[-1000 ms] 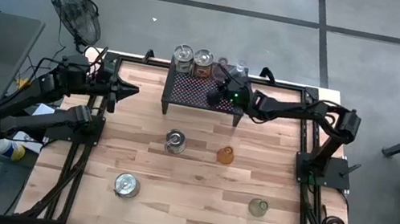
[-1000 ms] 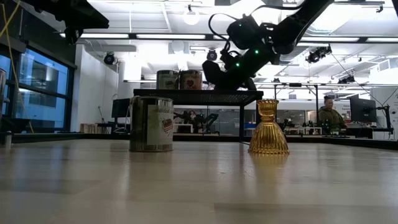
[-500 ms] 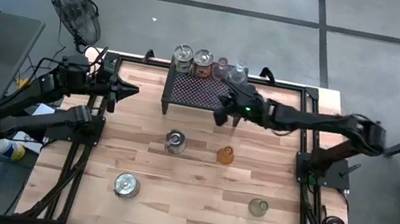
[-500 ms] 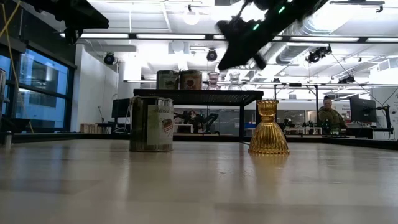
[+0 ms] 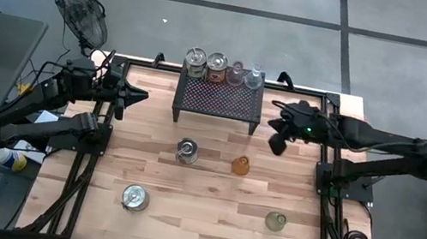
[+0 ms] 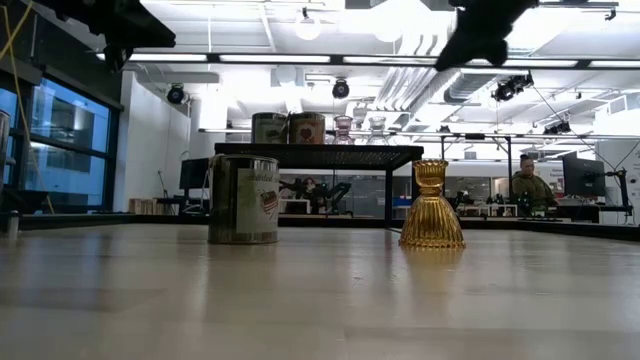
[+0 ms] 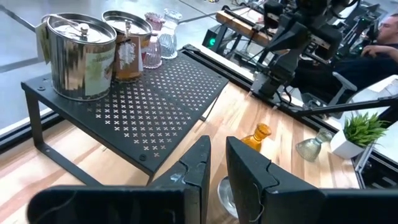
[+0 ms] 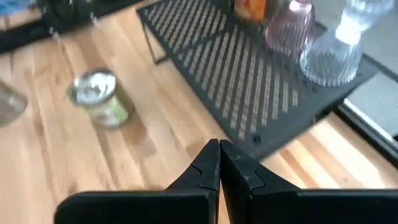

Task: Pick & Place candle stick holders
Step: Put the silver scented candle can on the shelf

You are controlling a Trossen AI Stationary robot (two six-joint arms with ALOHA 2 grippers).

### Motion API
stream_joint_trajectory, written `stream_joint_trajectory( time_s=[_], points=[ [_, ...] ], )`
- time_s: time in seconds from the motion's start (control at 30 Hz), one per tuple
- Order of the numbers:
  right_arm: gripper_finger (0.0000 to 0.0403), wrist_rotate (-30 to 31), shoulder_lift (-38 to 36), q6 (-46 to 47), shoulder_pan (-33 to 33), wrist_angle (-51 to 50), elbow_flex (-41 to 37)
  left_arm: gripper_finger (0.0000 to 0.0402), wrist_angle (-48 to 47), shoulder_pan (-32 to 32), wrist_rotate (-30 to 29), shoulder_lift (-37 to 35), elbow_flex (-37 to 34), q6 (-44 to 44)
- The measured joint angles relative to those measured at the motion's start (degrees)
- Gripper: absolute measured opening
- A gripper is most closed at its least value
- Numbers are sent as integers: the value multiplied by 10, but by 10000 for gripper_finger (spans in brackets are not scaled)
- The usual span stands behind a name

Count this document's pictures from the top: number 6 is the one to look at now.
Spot black ceiling spotlight cluster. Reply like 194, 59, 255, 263
490, 72, 535, 104

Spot yellow cable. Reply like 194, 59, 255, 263
0, 0, 57, 216

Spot black aluminium table frame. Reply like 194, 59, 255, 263
0, 209, 640, 242

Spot amber glass candlestick holder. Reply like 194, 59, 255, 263
398, 158, 467, 250

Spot black background desk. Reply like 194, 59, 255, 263
549, 202, 636, 224

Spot wooden crates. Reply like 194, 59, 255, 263
128, 197, 160, 216

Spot black background rig frame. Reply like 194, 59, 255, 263
438, 132, 515, 206

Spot black perforated metal shelf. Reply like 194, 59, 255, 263
213, 142, 425, 236

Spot clear glass candlestick holder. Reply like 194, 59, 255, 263
366, 115, 391, 146

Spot round pendant ceiling lamp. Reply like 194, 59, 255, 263
293, 7, 323, 42

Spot silver candle tin green label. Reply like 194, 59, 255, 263
250, 111, 290, 145
207, 153, 281, 246

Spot silver ventilation duct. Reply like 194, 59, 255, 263
442, 68, 496, 105

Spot long linear ceiling light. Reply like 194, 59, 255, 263
94, 52, 640, 71

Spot black computer monitor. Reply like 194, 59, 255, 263
562, 151, 607, 199
178, 157, 211, 192

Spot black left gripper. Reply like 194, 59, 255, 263
29, 0, 177, 74

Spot pink glass candlestick holder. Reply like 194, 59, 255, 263
332, 115, 356, 146

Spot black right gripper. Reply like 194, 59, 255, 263
433, 0, 540, 72

